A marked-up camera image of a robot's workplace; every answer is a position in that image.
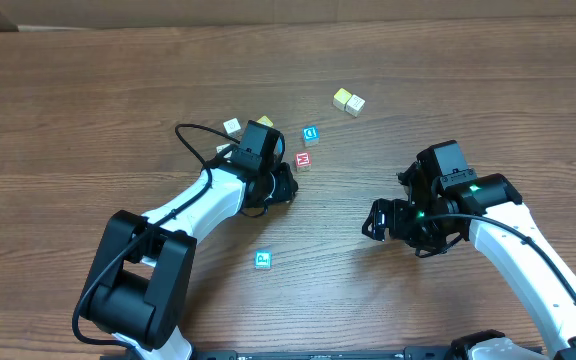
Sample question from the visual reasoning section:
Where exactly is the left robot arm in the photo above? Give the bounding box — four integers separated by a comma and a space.
71, 121, 298, 360

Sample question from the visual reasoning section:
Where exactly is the blue Q block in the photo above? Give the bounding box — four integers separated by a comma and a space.
302, 126, 320, 147

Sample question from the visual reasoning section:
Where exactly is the white block far right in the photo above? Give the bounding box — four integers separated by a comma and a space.
344, 94, 365, 117

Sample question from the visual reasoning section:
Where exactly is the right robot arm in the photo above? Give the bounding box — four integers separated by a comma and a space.
362, 140, 576, 359

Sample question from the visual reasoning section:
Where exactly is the yellow block far right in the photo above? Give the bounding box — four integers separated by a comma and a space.
332, 88, 352, 111

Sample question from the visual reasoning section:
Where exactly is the white patterned block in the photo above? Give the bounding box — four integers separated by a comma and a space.
216, 144, 233, 158

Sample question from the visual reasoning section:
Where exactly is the yellow block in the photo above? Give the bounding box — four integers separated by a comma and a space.
332, 88, 352, 111
257, 116, 274, 127

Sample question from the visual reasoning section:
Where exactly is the white block upper left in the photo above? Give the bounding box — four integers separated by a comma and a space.
223, 118, 243, 138

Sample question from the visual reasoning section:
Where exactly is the blue P block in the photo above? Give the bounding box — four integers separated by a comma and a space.
254, 250, 272, 270

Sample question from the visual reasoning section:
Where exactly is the yellow block centre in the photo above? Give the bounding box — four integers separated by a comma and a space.
257, 116, 274, 127

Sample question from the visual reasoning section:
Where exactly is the red M block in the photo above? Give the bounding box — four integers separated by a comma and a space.
294, 152, 312, 172

